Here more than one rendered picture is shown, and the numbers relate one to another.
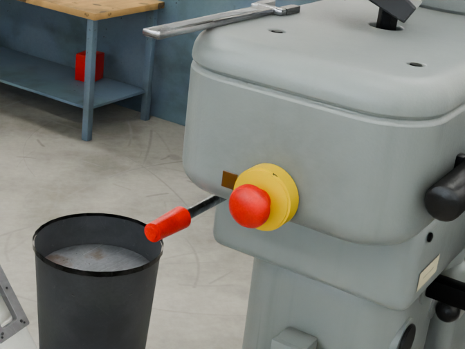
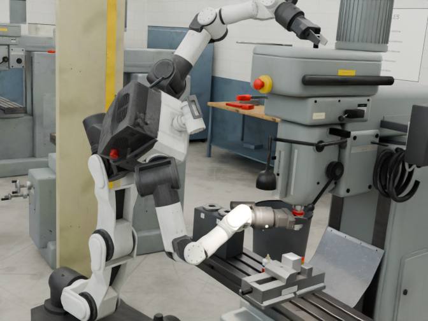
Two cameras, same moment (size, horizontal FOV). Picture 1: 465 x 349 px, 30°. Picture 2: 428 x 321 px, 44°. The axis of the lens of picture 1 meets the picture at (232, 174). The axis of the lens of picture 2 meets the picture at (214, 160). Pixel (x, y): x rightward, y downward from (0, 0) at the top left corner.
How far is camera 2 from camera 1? 1.19 m
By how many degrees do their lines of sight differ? 24
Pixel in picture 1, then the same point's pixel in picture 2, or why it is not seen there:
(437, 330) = (342, 156)
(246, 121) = (262, 65)
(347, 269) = (294, 113)
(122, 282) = not seen: hidden behind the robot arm
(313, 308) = (290, 133)
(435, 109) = (304, 55)
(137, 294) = (297, 234)
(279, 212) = (266, 86)
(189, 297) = not seen: hidden behind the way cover
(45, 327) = (255, 247)
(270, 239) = (276, 109)
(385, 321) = (309, 135)
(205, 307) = not seen: hidden behind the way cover
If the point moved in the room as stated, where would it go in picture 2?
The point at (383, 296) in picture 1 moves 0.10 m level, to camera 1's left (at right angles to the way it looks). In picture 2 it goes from (302, 120) to (275, 116)
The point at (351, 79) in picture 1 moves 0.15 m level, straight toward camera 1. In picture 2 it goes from (283, 49) to (262, 48)
